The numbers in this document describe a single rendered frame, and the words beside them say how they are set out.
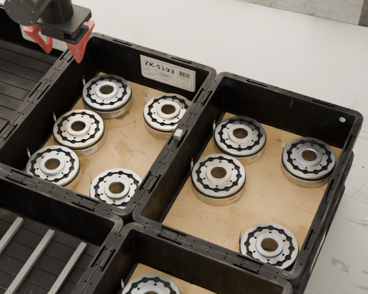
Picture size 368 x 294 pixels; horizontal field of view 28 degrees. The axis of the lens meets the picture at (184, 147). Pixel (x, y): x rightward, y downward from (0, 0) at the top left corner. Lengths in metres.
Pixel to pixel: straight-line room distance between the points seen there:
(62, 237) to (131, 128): 0.29
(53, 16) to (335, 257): 0.72
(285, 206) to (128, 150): 0.33
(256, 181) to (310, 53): 0.55
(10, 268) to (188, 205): 0.34
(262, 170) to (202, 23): 0.62
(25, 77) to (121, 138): 0.28
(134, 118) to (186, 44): 0.41
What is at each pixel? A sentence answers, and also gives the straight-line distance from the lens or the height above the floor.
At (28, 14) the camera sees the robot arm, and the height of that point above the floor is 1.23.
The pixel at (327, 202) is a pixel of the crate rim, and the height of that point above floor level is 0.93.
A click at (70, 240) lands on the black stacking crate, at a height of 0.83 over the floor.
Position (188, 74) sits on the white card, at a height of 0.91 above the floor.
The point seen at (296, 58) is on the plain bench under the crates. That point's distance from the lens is 1.86.
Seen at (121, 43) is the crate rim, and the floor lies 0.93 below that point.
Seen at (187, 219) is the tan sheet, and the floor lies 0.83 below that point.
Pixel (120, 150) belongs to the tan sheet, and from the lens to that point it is 1.47.
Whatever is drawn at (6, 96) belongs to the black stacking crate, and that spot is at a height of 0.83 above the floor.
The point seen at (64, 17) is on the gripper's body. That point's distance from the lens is 1.25.
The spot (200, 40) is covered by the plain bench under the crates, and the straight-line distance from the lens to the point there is 1.89.
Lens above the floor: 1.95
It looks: 50 degrees down
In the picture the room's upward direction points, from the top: 1 degrees counter-clockwise
